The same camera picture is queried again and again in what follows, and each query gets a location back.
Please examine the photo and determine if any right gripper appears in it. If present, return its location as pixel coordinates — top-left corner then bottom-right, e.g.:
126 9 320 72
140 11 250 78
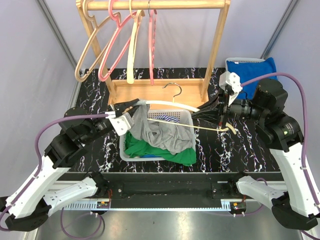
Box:
192 87 267 127

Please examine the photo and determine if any cream hanger with grey top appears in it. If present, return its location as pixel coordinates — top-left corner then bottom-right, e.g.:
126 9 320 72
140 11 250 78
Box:
138 82 237 136

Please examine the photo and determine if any blue white striped tank top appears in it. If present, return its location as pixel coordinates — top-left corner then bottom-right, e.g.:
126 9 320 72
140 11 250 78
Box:
153 115 180 124

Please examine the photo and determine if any grey tank top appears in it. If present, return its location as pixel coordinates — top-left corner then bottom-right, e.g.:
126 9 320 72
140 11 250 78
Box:
129 100 195 154

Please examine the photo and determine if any green tank top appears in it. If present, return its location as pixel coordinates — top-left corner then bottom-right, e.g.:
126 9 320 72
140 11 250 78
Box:
124 132 197 167

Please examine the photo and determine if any pink hanger with striped top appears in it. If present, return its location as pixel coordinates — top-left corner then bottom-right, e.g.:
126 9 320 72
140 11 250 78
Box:
97 0 137 83

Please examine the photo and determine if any wooden hanger with blue top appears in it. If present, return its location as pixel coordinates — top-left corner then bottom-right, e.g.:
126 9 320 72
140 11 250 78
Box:
127 0 145 85

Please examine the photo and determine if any light wooden hanger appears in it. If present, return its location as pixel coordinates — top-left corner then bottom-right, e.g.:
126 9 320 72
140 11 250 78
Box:
74 0 111 83

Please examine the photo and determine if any pink hanger with green top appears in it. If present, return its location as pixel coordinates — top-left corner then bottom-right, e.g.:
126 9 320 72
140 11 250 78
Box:
148 0 157 86

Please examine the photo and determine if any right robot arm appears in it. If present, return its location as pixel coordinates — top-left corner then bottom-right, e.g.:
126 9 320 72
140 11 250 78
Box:
191 78 320 231

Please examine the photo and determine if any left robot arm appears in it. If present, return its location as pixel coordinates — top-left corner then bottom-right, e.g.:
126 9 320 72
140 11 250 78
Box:
0 98 139 232

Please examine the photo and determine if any white perforated plastic basket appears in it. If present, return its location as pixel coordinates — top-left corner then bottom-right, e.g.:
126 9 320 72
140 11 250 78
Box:
119 109 196 162

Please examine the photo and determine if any wooden clothes rack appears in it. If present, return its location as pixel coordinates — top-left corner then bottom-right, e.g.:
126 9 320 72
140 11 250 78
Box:
80 0 231 111

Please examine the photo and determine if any blue folded cloth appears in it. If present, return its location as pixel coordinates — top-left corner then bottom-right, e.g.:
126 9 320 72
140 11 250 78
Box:
226 57 277 100

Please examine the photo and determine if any grey side basket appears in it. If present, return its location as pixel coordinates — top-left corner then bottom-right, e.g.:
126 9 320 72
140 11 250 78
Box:
225 57 265 75

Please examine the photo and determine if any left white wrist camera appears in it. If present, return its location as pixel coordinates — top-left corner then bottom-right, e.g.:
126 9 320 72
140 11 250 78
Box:
105 111 133 136

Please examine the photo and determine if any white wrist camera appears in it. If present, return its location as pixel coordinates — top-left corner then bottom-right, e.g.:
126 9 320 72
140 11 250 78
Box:
105 111 133 136
219 71 243 106

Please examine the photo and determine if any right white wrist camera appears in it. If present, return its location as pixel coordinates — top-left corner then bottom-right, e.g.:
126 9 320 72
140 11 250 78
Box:
219 71 243 106

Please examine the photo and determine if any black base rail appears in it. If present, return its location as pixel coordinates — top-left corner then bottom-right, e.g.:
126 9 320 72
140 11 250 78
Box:
58 171 272 210

